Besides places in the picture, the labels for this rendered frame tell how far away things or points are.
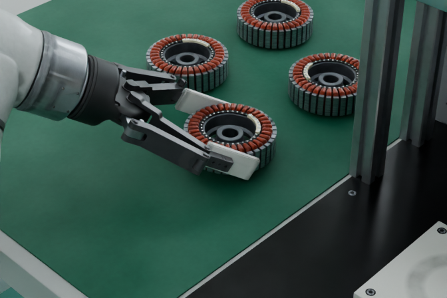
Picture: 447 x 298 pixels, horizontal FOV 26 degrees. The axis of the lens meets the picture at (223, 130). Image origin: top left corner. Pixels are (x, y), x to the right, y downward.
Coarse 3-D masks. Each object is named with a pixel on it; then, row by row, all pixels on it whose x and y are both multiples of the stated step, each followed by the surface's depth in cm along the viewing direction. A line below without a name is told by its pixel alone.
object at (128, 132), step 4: (120, 116) 107; (124, 116) 107; (124, 120) 106; (128, 120) 106; (140, 120) 106; (124, 124) 106; (124, 128) 106; (128, 128) 105; (124, 132) 105; (128, 132) 105; (132, 132) 105; (136, 132) 105; (140, 132) 105; (132, 136) 105; (136, 136) 105; (140, 136) 105
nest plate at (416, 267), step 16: (416, 240) 101; (432, 240) 101; (400, 256) 99; (416, 256) 99; (432, 256) 99; (384, 272) 97; (400, 272) 97; (416, 272) 97; (432, 272) 97; (368, 288) 96; (384, 288) 96; (400, 288) 96; (416, 288) 96; (432, 288) 96
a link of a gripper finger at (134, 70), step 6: (120, 66) 115; (120, 72) 115; (126, 72) 115; (132, 72) 115; (138, 72) 116; (144, 72) 117; (150, 72) 118; (156, 72) 119; (126, 78) 116; (132, 78) 116; (138, 78) 117; (144, 78) 117; (150, 78) 118; (156, 78) 118; (162, 78) 119; (168, 78) 119; (174, 78) 120
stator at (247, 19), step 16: (256, 0) 144; (272, 0) 145; (288, 0) 144; (240, 16) 141; (256, 16) 144; (272, 16) 143; (288, 16) 144; (304, 16) 140; (240, 32) 141; (256, 32) 138; (272, 32) 137; (288, 32) 138; (304, 32) 139; (272, 48) 139
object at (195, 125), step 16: (208, 112) 119; (224, 112) 119; (240, 112) 119; (256, 112) 119; (192, 128) 116; (208, 128) 119; (224, 128) 118; (240, 128) 118; (256, 128) 116; (272, 128) 117; (224, 144) 113; (240, 144) 113; (256, 144) 114; (272, 144) 115
